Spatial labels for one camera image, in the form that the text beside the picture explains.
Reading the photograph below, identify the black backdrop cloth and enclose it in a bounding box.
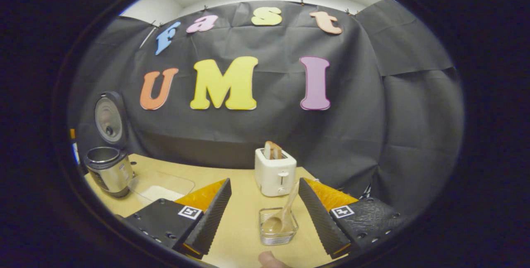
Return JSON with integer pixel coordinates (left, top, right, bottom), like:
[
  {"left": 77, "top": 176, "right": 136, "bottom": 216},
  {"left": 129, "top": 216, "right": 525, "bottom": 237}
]
[{"left": 68, "top": 0, "right": 466, "bottom": 219}]

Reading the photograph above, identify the dark grey rice cooker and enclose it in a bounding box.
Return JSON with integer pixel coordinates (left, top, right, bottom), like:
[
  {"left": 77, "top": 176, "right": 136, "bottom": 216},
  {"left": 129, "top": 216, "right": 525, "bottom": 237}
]
[{"left": 84, "top": 91, "right": 135, "bottom": 198}]

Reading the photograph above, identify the wooden spoon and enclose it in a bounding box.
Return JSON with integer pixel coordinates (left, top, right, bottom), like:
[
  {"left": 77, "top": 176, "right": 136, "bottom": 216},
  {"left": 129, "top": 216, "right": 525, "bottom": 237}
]
[{"left": 262, "top": 181, "right": 300, "bottom": 234}]

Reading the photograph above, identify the white toaster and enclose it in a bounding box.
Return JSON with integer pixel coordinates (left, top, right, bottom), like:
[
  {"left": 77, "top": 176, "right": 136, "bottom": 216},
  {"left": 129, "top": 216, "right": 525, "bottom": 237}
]
[{"left": 255, "top": 148, "right": 297, "bottom": 197}]

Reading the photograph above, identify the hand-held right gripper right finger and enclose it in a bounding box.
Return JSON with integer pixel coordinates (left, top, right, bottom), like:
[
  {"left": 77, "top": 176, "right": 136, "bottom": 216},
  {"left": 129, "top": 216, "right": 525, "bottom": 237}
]
[{"left": 298, "top": 178, "right": 408, "bottom": 259}]

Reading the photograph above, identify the clear plastic rice container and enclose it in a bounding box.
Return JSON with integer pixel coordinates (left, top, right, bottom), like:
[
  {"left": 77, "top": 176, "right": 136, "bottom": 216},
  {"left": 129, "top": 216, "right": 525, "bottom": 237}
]
[{"left": 128, "top": 171, "right": 196, "bottom": 206}]

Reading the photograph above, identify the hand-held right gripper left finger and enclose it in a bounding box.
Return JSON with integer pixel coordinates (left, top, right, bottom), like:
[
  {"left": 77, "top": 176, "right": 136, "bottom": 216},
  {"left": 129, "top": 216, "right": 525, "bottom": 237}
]
[{"left": 122, "top": 178, "right": 232, "bottom": 259}]

